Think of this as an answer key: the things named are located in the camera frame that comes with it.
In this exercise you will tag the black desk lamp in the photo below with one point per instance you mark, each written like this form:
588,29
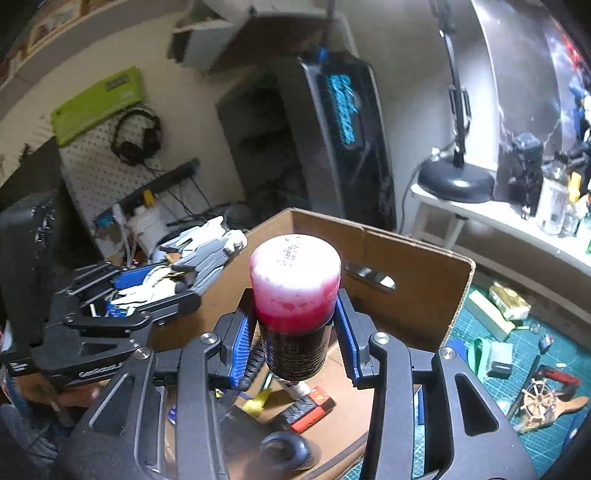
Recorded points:
455,182

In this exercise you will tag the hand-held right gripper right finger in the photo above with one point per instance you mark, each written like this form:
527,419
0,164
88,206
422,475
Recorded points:
351,341

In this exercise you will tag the black headphones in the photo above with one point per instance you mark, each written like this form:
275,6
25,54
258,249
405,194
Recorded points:
151,134

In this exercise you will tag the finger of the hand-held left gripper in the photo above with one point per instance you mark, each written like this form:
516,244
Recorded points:
157,314
134,277

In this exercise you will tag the red black utility knife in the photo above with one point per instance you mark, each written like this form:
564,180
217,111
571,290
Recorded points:
558,376

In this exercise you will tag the wooden ship wheel model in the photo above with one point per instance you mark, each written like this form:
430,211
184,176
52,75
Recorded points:
538,401

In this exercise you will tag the white grey robot model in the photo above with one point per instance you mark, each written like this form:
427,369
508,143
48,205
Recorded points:
203,249

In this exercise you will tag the person's left hand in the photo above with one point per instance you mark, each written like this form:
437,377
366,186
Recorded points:
69,399

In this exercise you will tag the dark slim pen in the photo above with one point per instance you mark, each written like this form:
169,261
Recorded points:
526,383

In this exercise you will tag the yellowish wrapped packet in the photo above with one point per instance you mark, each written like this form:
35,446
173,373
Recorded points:
510,297

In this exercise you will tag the small bottle yellow cap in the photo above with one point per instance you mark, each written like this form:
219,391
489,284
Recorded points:
574,184

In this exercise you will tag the black power strip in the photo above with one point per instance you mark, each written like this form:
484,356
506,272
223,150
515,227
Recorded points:
161,182

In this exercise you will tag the white pegboard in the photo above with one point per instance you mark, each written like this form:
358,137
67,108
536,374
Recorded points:
92,194

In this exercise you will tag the black spray can pink cap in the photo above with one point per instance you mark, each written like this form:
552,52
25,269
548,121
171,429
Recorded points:
295,286

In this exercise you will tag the yellow plastic piece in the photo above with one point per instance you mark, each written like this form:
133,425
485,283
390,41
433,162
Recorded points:
256,402

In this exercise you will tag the white blue robot model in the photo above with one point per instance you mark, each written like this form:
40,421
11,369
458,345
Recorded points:
582,120

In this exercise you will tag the clear bottle white label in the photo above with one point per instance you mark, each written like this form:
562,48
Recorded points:
551,203

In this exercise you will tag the lime green box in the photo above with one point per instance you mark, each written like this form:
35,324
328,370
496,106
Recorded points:
97,106

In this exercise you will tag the black computer tower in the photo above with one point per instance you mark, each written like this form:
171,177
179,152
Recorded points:
341,138

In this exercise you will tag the small black device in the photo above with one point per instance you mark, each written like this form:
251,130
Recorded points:
521,170

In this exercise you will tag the dark wall poster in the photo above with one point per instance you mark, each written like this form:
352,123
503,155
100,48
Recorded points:
521,69

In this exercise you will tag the white jug yellow cap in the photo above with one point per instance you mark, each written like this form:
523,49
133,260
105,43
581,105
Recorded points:
147,228

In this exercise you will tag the black tape roll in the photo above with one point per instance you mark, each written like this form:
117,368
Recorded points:
300,457

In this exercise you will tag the small grey black box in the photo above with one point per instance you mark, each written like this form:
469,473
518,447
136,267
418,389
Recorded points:
501,360

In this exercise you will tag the white shelf riser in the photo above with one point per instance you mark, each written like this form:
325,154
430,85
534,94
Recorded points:
498,217

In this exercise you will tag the brown cardboard box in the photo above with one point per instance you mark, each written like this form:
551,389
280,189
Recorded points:
406,286

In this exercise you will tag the white wall shelf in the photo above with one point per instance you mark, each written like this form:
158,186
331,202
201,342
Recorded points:
207,41

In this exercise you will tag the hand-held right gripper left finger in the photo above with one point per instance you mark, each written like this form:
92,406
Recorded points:
235,350

